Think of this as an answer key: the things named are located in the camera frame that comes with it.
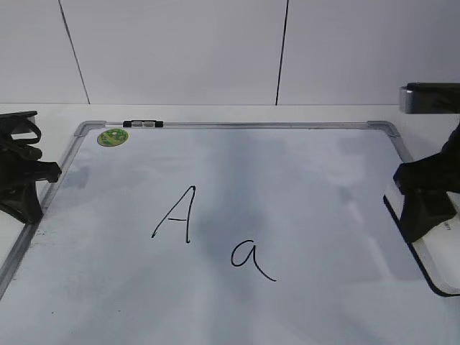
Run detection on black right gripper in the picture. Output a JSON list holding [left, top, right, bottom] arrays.
[[393, 126, 459, 243]]

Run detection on white board with grey frame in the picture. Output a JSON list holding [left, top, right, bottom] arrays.
[[1, 122, 459, 344]]

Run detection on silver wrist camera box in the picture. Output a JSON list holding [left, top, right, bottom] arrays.
[[399, 82, 459, 114]]

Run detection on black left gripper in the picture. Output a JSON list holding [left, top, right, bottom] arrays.
[[1, 111, 61, 224]]

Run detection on round green sticker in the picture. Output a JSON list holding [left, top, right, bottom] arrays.
[[97, 128, 129, 147]]

